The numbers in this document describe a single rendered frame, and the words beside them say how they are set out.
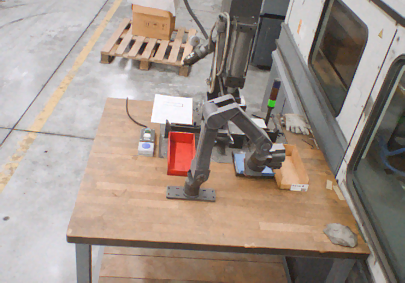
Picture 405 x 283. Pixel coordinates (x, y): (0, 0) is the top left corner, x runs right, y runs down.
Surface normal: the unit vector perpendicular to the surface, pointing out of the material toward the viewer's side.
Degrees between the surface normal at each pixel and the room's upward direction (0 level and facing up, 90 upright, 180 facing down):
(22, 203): 0
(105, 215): 0
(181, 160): 0
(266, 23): 90
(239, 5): 90
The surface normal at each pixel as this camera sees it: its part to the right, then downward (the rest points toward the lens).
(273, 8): -0.01, 0.55
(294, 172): 0.14, -0.83
